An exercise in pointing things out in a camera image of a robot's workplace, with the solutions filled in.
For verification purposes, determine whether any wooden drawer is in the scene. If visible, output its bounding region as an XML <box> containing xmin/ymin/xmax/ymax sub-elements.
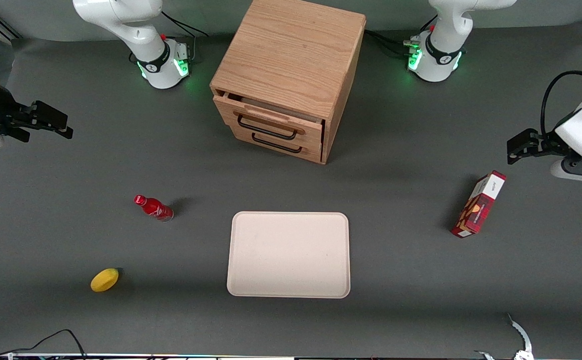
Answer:
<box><xmin>213</xmin><ymin>92</ymin><xmax>325</xmax><ymax>151</ymax></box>
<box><xmin>230</xmin><ymin>125</ymin><xmax>325</xmax><ymax>165</ymax></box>

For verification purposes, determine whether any black arm base cable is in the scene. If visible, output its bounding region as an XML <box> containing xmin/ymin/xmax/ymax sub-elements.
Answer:
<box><xmin>160</xmin><ymin>11</ymin><xmax>210</xmax><ymax>63</ymax></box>
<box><xmin>370</xmin><ymin>36</ymin><xmax>412</xmax><ymax>58</ymax></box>
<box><xmin>364</xmin><ymin>29</ymin><xmax>412</xmax><ymax>50</ymax></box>

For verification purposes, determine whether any black right arm base cable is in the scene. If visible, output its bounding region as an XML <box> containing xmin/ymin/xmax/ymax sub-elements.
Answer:
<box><xmin>160</xmin><ymin>11</ymin><xmax>210</xmax><ymax>63</ymax></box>

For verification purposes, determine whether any black metal drawer handle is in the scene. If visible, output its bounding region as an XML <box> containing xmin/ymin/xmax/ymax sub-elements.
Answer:
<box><xmin>237</xmin><ymin>114</ymin><xmax>298</xmax><ymax>141</ymax></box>
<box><xmin>251</xmin><ymin>132</ymin><xmax>303</xmax><ymax>154</ymax></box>

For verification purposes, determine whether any red plaid shortbread box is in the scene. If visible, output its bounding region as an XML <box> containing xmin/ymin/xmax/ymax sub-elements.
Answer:
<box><xmin>451</xmin><ymin>170</ymin><xmax>507</xmax><ymax>239</ymax></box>

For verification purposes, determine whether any red coke bottle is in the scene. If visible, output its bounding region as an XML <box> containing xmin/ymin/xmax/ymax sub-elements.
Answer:
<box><xmin>134</xmin><ymin>194</ymin><xmax>174</xmax><ymax>223</ymax></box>

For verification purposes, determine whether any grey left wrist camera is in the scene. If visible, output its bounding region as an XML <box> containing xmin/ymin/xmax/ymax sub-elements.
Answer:
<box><xmin>550</xmin><ymin>157</ymin><xmax>582</xmax><ymax>186</ymax></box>

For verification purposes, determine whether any dark grey table mat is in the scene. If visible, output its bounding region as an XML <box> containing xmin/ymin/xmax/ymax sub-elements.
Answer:
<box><xmin>0</xmin><ymin>22</ymin><xmax>582</xmax><ymax>357</ymax></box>

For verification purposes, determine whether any wooden drawer cabinet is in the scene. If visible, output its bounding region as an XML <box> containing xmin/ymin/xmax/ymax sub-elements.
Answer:
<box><xmin>210</xmin><ymin>0</ymin><xmax>367</xmax><ymax>165</ymax></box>

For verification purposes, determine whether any beige plastic tray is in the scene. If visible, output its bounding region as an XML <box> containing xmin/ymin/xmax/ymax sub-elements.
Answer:
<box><xmin>227</xmin><ymin>211</ymin><xmax>351</xmax><ymax>299</ymax></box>

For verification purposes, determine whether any black left arm base cable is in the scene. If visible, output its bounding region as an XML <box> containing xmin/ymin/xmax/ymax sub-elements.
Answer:
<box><xmin>364</xmin><ymin>29</ymin><xmax>412</xmax><ymax>50</ymax></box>
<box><xmin>370</xmin><ymin>36</ymin><xmax>412</xmax><ymax>58</ymax></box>

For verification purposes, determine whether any yellow toy lemon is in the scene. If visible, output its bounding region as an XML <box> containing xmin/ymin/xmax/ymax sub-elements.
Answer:
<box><xmin>90</xmin><ymin>268</ymin><xmax>120</xmax><ymax>293</ymax></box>

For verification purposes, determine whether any black thin loose cable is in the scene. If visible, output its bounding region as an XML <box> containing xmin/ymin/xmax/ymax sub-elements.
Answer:
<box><xmin>0</xmin><ymin>328</ymin><xmax>87</xmax><ymax>360</ymax></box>

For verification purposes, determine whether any white serrated strip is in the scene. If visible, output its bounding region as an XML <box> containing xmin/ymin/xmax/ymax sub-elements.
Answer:
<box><xmin>507</xmin><ymin>313</ymin><xmax>534</xmax><ymax>360</ymax></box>

